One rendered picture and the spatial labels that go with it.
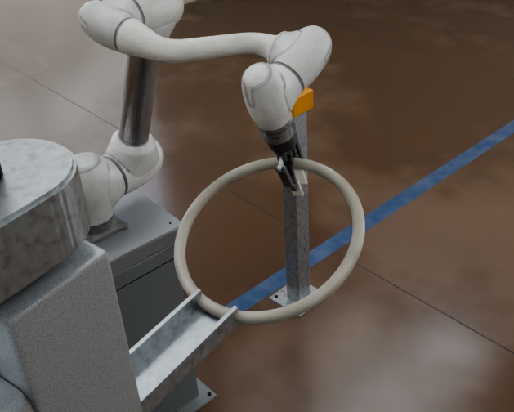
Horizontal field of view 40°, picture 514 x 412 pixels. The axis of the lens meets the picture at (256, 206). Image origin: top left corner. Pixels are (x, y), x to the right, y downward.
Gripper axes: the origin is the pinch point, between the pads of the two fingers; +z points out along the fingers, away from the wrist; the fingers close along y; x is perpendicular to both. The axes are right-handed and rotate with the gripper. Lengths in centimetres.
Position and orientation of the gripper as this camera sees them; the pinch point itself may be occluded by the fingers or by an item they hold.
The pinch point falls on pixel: (297, 181)
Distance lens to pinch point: 193.3
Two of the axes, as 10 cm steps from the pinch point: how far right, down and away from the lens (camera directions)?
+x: 9.2, 0.8, -3.9
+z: 2.7, 5.8, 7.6
